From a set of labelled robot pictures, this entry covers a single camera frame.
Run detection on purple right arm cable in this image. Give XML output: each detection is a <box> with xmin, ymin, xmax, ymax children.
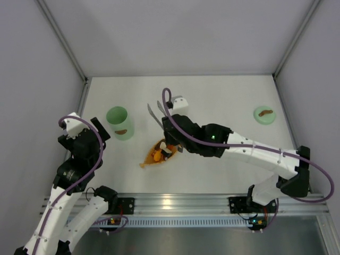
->
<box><xmin>161</xmin><ymin>88</ymin><xmax>335</xmax><ymax>204</ymax></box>

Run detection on slotted cable duct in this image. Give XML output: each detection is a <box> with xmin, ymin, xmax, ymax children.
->
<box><xmin>66</xmin><ymin>215</ymin><xmax>266</xmax><ymax>228</ymax></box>

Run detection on metal tongs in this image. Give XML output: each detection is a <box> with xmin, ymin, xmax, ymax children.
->
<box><xmin>147</xmin><ymin>101</ymin><xmax>183</xmax><ymax>153</ymax></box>

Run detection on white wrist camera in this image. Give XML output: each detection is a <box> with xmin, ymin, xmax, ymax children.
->
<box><xmin>171</xmin><ymin>96</ymin><xmax>189</xmax><ymax>115</ymax></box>
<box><xmin>58</xmin><ymin>112</ymin><xmax>88</xmax><ymax>139</ymax></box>

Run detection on right aluminium frame post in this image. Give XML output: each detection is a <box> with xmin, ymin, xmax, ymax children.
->
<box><xmin>272</xmin><ymin>0</ymin><xmax>323</xmax><ymax>81</ymax></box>

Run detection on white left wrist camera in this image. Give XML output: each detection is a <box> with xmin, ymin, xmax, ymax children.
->
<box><xmin>58</xmin><ymin>112</ymin><xmax>88</xmax><ymax>139</ymax></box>

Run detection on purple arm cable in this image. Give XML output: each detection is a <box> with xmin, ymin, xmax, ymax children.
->
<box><xmin>31</xmin><ymin>115</ymin><xmax>104</xmax><ymax>253</ymax></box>
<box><xmin>161</xmin><ymin>88</ymin><xmax>335</xmax><ymax>204</ymax></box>

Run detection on green cylindrical container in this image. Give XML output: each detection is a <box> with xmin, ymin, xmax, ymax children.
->
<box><xmin>106</xmin><ymin>106</ymin><xmax>134</xmax><ymax>141</ymax></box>

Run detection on black right base bracket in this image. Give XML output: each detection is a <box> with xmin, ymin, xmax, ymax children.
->
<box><xmin>228</xmin><ymin>196</ymin><xmax>251</xmax><ymax>214</ymax></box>

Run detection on orange yellow food piece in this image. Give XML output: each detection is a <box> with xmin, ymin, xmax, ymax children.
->
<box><xmin>153</xmin><ymin>151</ymin><xmax>162</xmax><ymax>162</ymax></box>

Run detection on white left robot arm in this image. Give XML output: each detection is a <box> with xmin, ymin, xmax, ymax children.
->
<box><xmin>15</xmin><ymin>113</ymin><xmax>118</xmax><ymax>254</ymax></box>

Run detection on black base bracket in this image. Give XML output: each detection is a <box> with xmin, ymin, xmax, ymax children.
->
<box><xmin>228</xmin><ymin>196</ymin><xmax>251</xmax><ymax>214</ymax></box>
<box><xmin>115</xmin><ymin>197</ymin><xmax>135</xmax><ymax>215</ymax></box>

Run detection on orange round food slice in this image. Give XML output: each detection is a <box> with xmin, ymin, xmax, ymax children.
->
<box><xmin>167</xmin><ymin>145</ymin><xmax>177</xmax><ymax>152</ymax></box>

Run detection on woven fish-shaped basket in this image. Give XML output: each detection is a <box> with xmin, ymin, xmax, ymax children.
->
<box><xmin>139</xmin><ymin>139</ymin><xmax>178</xmax><ymax>168</ymax></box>

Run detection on left aluminium frame post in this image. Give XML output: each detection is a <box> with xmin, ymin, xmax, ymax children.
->
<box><xmin>36</xmin><ymin>0</ymin><xmax>89</xmax><ymax>83</ymax></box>

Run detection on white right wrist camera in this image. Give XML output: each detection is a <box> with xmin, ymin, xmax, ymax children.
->
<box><xmin>171</xmin><ymin>96</ymin><xmax>189</xmax><ymax>115</ymax></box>

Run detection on black left base bracket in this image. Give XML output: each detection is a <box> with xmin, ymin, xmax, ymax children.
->
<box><xmin>115</xmin><ymin>197</ymin><xmax>135</xmax><ymax>215</ymax></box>

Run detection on aluminium mounting rail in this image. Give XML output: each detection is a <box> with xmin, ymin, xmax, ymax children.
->
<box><xmin>118</xmin><ymin>193</ymin><xmax>329</xmax><ymax>217</ymax></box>

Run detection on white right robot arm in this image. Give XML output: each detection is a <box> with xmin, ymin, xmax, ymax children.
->
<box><xmin>161</xmin><ymin>114</ymin><xmax>310</xmax><ymax>208</ymax></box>

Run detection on aluminium frame post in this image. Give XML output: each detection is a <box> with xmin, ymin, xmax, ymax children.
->
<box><xmin>272</xmin><ymin>0</ymin><xmax>323</xmax><ymax>81</ymax></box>
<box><xmin>36</xmin><ymin>0</ymin><xmax>89</xmax><ymax>83</ymax></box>

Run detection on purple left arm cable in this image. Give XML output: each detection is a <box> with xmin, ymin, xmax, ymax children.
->
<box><xmin>31</xmin><ymin>115</ymin><xmax>104</xmax><ymax>253</ymax></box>

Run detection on green container lid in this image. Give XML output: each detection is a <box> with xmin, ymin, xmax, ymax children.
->
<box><xmin>253</xmin><ymin>106</ymin><xmax>276</xmax><ymax>125</ymax></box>

